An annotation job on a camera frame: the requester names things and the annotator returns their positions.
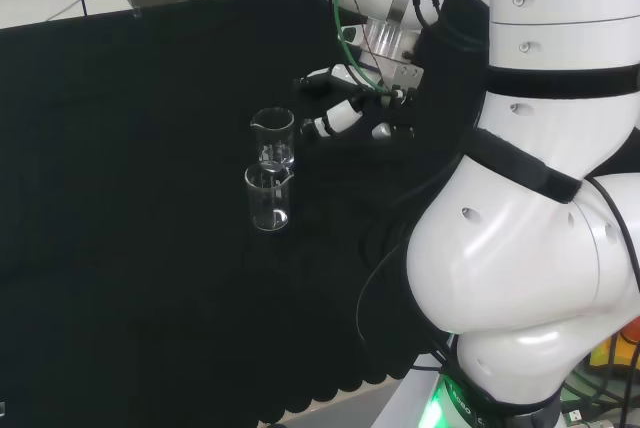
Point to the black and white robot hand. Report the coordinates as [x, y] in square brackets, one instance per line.
[342, 115]

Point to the clear glass beaker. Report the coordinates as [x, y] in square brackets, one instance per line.
[272, 140]
[267, 203]

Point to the black scalloped bench cloth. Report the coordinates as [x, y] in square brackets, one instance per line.
[125, 198]

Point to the yellow stop button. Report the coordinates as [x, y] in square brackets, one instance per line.
[617, 348]

